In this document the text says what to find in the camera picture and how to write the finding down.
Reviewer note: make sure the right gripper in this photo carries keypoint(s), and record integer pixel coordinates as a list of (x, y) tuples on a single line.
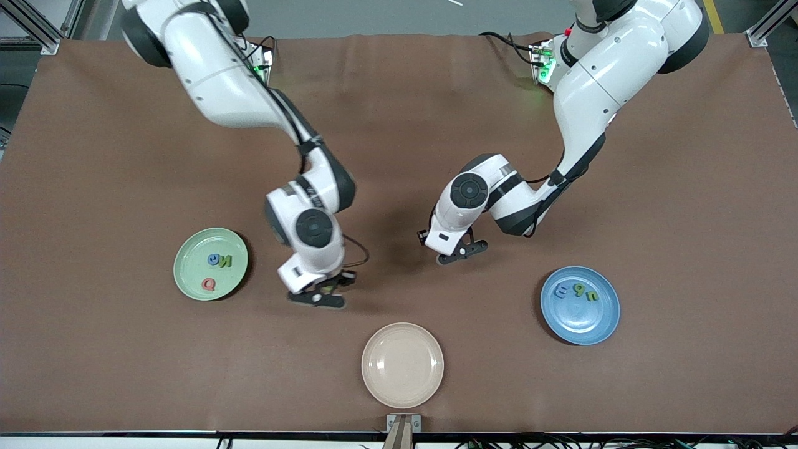
[(345, 278)]

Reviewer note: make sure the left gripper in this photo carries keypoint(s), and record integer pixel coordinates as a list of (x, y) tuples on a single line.
[(421, 240)]

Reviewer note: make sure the green capital letter N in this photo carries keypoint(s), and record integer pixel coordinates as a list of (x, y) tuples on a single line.
[(225, 260)]

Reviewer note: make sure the red letter Q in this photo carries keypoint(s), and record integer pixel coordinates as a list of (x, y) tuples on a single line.
[(204, 285)]

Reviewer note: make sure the blue letter m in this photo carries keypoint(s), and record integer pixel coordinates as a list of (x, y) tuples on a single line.
[(561, 290)]

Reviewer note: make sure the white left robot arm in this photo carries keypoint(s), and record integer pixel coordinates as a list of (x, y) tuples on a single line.
[(592, 81)]

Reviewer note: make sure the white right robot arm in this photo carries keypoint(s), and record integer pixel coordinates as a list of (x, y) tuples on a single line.
[(212, 81)]

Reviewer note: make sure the cream plate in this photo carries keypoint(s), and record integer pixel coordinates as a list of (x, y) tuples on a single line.
[(402, 365)]

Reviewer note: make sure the green plate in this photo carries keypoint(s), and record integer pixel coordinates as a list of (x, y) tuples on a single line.
[(212, 240)]

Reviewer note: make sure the blue plate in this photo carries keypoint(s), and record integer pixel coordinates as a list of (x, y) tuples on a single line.
[(573, 324)]

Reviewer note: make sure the brown table mat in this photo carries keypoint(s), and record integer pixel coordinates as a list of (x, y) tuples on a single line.
[(93, 156)]

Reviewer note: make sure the wooden post with metal bracket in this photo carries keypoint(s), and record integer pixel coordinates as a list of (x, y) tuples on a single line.
[(403, 433)]

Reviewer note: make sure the aluminium frame profile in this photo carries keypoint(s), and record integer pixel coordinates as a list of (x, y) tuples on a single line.
[(764, 31), (37, 28), (73, 15)]

